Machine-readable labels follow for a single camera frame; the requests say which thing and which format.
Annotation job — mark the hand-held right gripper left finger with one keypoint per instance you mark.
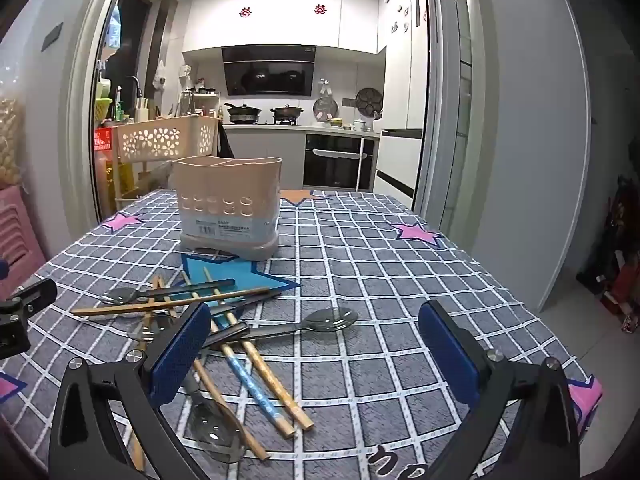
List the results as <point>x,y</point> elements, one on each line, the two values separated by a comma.
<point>180,350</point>

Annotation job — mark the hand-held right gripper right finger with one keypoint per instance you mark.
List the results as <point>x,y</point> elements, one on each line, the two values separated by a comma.
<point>447,350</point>

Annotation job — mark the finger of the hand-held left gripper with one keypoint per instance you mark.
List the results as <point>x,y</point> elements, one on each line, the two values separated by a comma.
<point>35,292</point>
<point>3,269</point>

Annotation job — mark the beige plastic utensil holder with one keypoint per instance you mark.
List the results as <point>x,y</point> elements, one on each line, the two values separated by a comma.
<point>225,185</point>

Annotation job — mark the pink plastic stool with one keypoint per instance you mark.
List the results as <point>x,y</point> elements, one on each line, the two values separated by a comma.
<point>17,240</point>

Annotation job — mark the clear bag of pale beans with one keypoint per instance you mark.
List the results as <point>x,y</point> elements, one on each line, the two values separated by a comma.
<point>10,145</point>

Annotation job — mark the yellow packet in cart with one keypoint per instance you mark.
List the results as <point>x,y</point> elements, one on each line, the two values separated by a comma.
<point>117,172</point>

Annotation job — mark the red plastic crate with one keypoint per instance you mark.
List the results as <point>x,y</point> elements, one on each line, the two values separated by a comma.
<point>102,140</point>

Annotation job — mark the green plastic basket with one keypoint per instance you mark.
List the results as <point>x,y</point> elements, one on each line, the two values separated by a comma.
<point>102,107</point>

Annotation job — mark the beige flower-cutout basket cart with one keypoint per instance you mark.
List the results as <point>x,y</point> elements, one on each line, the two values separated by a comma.
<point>150,140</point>

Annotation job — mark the green dish soap bottle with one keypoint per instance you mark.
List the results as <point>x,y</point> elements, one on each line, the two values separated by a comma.
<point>120,110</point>

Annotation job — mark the white pole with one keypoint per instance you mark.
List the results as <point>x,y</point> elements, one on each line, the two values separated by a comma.
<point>360,170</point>

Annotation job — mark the black hanging cloth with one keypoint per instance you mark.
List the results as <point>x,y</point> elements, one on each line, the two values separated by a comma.
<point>225,145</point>

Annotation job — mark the pale knife block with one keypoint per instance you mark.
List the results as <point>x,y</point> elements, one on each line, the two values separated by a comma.
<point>142,110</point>

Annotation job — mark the black built-in oven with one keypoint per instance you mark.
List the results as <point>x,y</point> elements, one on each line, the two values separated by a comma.
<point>335,160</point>

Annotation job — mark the black kitchen faucet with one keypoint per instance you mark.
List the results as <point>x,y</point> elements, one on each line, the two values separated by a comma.
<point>134,82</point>

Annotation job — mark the black wok with lid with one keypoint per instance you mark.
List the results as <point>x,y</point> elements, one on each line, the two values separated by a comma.
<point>242,112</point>

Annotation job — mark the spice rack with bottles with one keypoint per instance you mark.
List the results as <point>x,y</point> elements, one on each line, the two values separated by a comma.
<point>200,105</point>

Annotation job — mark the white hanging plastic bag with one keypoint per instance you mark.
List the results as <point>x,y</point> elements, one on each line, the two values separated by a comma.
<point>160,77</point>

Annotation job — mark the stacked small bowls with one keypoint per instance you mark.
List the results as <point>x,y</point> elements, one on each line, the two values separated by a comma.
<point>336,122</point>

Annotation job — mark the dark round patterned tray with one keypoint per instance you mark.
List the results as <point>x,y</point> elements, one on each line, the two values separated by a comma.
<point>370,102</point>

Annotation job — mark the dark cooking pot with lid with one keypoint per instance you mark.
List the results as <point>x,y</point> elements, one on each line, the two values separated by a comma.
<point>286,112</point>

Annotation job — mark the blue hanging bag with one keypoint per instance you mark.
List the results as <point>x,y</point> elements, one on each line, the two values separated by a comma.
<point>115,27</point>

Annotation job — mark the white refrigerator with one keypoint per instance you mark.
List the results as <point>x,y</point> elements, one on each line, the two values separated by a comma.
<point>400,85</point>

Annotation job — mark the black range hood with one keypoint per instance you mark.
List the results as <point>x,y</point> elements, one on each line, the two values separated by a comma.
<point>270,75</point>

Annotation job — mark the cluster of fridge magnets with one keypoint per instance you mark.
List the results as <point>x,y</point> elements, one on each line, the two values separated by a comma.
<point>395,26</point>

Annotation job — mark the white upper kitchen cabinets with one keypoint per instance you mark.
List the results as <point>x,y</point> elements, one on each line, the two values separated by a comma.
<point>280,25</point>

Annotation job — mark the red paper-cut decal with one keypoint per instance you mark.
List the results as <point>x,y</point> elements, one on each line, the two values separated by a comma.
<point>320,9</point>
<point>244,11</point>

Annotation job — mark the dark wall switch panel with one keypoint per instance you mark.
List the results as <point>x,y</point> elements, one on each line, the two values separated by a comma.
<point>53,35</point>

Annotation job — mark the grey sliding door frame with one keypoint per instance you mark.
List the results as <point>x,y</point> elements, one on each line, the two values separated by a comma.
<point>445,110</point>

